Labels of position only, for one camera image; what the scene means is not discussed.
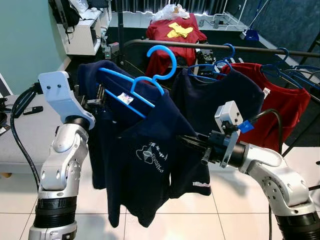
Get navy T-shirt with white print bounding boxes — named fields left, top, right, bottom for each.
left=76, top=60, right=212, bottom=229

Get blue plastic hanger with sticker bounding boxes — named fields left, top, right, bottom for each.
left=97, top=45, right=177, bottom=119

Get plain navy T-shirt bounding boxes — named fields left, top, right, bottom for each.
left=172, top=65, right=266, bottom=138

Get white cabinet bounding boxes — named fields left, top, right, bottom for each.
left=57, top=6, right=112, bottom=56

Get small black remote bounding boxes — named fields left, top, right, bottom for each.
left=22, top=105, right=45, bottom=116

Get grey padded bench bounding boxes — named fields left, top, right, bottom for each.
left=0, top=92, right=66, bottom=176

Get plain red T-shirt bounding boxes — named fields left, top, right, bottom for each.
left=224, top=62, right=312, bottom=154

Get black bag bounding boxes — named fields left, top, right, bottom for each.
left=48, top=0, right=81, bottom=35

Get red shirt with yellow emblem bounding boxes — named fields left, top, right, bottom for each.
left=146, top=12, right=208, bottom=77

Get black metal clothes rack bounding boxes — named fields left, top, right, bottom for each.
left=121, top=32, right=320, bottom=157

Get white plastic bag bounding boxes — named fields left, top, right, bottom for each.
left=159, top=4, right=192, bottom=22

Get blue dustpan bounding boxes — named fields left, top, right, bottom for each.
left=240, top=29, right=261, bottom=42

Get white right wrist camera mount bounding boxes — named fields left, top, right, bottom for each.
left=214, top=100, right=245, bottom=169

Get blue cable tag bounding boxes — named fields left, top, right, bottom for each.
left=237, top=120, right=256, bottom=134

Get light grey left wrist camera mount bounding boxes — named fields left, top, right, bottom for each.
left=38, top=70, right=96, bottom=130

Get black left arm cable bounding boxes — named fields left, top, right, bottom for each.
left=10, top=84, right=43, bottom=191

